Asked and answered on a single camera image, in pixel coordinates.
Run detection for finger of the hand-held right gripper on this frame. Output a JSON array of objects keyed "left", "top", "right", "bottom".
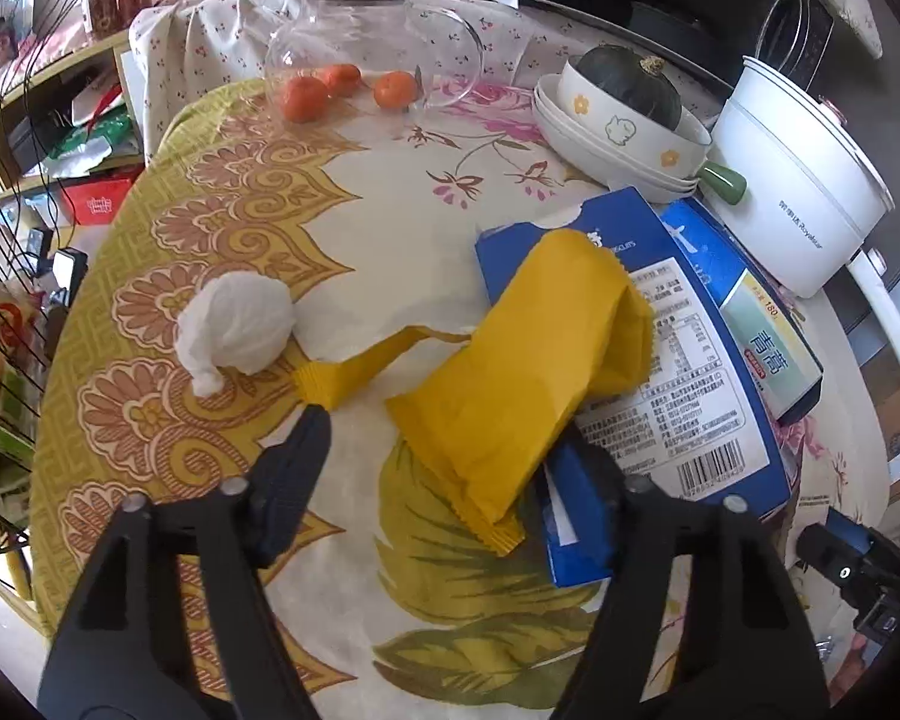
[
  {"left": 795, "top": 523, "right": 900, "bottom": 614},
  {"left": 825, "top": 508, "right": 879, "bottom": 551}
]

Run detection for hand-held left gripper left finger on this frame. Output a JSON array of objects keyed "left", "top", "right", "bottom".
[{"left": 36, "top": 403, "right": 333, "bottom": 720}]

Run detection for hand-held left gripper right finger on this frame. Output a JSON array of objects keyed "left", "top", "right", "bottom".
[{"left": 551, "top": 442, "right": 832, "bottom": 720}]

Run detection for blue biscuit box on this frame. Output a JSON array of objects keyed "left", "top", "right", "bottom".
[{"left": 474, "top": 186, "right": 793, "bottom": 588}]

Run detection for yellow snack wrapper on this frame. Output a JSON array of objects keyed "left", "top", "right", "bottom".
[{"left": 294, "top": 229, "right": 655, "bottom": 558}]

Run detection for white tissue ball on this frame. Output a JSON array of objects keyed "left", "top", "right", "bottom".
[{"left": 176, "top": 271, "right": 298, "bottom": 396}]

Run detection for blue box with green label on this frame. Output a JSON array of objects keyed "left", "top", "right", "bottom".
[{"left": 660, "top": 199, "right": 825, "bottom": 425}]

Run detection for yellow floral tablecloth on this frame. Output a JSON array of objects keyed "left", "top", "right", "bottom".
[{"left": 28, "top": 79, "right": 895, "bottom": 720}]

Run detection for white electric cooking pot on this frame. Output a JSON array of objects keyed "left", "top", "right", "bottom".
[{"left": 709, "top": 55, "right": 900, "bottom": 368}]

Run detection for red gift box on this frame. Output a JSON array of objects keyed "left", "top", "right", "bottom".
[{"left": 61, "top": 175, "right": 142, "bottom": 227}]

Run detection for stacked white floral bowls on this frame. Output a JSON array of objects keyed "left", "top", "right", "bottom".
[{"left": 540, "top": 79, "right": 748, "bottom": 205}]

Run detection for orange mandarin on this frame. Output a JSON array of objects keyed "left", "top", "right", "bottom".
[
  {"left": 322, "top": 64, "right": 363, "bottom": 98},
  {"left": 373, "top": 71, "right": 419, "bottom": 109},
  {"left": 280, "top": 76, "right": 331, "bottom": 123}
]

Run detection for green packet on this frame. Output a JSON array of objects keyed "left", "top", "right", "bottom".
[{"left": 43, "top": 114, "right": 137, "bottom": 182}]

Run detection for flower print white bowl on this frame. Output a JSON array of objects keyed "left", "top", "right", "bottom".
[{"left": 557, "top": 58, "right": 713, "bottom": 175}]

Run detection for white small-flower cloth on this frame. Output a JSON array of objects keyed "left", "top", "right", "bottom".
[{"left": 129, "top": 0, "right": 730, "bottom": 166}]

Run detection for clear glass jar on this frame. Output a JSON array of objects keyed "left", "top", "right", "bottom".
[{"left": 266, "top": 0, "right": 485, "bottom": 119}]

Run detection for green pumpkin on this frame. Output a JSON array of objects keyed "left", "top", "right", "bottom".
[{"left": 576, "top": 45, "right": 682, "bottom": 130}]

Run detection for wooden shelf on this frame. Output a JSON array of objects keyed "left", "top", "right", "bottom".
[{"left": 0, "top": 36, "right": 145, "bottom": 200}]

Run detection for black wire rack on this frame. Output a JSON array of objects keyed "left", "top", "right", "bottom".
[{"left": 0, "top": 157, "right": 72, "bottom": 567}]

